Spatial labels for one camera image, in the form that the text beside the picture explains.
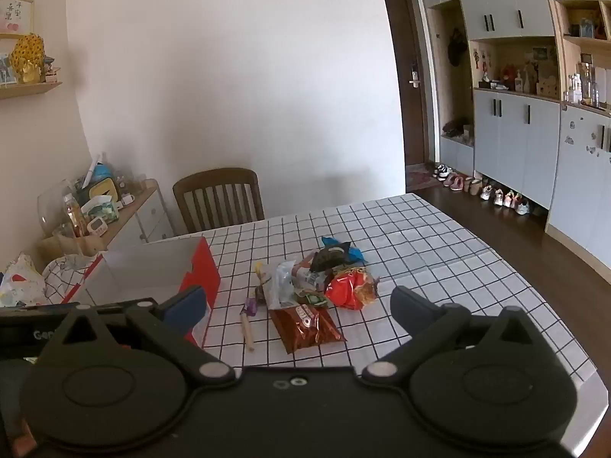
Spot red yellow crisps bag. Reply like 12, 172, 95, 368
325, 267, 380, 311

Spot group of glass jars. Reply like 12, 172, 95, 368
115, 172, 144, 192

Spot sausage stick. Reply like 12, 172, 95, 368
240, 312, 255, 351

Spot brown crisps bag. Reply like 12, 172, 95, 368
268, 304, 347, 355

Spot red white cardboard box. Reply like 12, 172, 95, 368
62, 236, 221, 349

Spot brown paper bag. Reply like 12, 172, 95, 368
38, 234, 103, 268

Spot white wooden sideboard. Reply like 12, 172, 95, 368
38, 179, 175, 268

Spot group of glass bottles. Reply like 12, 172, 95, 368
563, 55, 611, 108

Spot golden ornament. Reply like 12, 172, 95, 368
10, 32, 47, 84

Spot checkered white tablecloth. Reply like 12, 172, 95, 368
43, 193, 609, 458

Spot dark hanging bag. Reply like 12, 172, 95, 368
448, 29, 467, 66

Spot balloon printed bag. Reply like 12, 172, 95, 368
0, 253, 48, 307

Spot tissue pack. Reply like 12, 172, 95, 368
81, 195, 120, 223

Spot row of shoes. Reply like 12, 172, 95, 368
432, 162, 532, 215

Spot doormat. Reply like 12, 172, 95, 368
406, 164, 440, 190

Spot white paper tube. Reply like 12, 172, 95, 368
81, 153, 106, 189

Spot framed wall picture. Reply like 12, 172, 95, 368
0, 0, 35, 39

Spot blue foil packet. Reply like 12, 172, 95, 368
321, 236, 369, 264

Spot row of shelf ornaments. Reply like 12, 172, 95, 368
477, 48, 560, 97

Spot brown door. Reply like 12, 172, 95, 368
382, 0, 430, 165

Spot large glass vase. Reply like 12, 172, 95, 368
37, 180, 79, 237

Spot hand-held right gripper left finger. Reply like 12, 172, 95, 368
38, 286, 237, 387

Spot wooden wall shelf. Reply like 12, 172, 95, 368
0, 81, 63, 101

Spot orange drink bottle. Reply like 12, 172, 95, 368
62, 194, 89, 237

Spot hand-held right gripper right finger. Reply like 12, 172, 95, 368
360, 286, 557, 387

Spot wooden slat-back chair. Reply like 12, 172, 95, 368
173, 168, 265, 234

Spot clear white plastic packet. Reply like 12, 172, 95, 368
264, 260, 306, 310

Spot white wooden wall cabinet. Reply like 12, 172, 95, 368
417, 0, 611, 273

